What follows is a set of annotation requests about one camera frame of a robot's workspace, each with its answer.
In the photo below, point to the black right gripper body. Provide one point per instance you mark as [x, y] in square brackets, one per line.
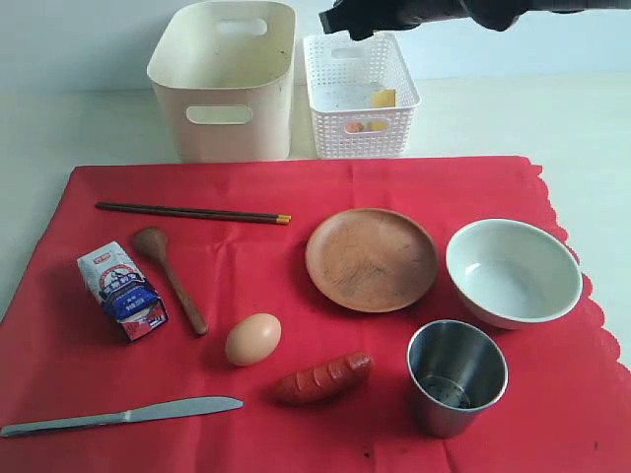
[405, 15]

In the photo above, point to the yellow cake wedge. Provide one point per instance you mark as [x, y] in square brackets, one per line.
[382, 99]

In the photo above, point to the fried chicken nugget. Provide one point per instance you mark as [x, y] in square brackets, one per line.
[354, 127]

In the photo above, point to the brown egg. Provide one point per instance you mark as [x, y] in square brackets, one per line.
[253, 339]

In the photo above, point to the small milk carton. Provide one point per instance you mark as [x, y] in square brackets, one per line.
[122, 290]

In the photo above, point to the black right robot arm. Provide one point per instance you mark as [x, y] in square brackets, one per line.
[499, 15]

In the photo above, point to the white perforated plastic basket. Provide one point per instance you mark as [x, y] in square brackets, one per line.
[341, 76]

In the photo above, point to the cream plastic storage bin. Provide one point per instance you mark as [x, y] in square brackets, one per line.
[223, 74]

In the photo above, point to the round wooden plate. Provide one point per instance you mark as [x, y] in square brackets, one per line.
[372, 260]

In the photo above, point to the red tablecloth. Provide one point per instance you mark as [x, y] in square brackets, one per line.
[566, 409]

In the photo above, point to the white ceramic bowl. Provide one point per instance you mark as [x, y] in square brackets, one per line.
[511, 274]

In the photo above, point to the brown wooden spoon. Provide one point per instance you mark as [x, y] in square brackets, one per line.
[152, 243]

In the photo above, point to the dark wooden chopstick lower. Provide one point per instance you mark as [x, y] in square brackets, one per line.
[235, 220]

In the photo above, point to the dark wooden chopstick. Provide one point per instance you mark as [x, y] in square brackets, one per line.
[235, 220]
[180, 211]

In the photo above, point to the dark wooden chopstick upper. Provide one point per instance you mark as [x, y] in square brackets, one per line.
[180, 211]

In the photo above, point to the stainless steel cup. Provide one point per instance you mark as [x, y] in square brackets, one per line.
[457, 372]

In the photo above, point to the red sausage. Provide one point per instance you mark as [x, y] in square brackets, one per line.
[324, 381]

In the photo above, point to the silver table knife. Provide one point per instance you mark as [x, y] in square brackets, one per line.
[188, 407]

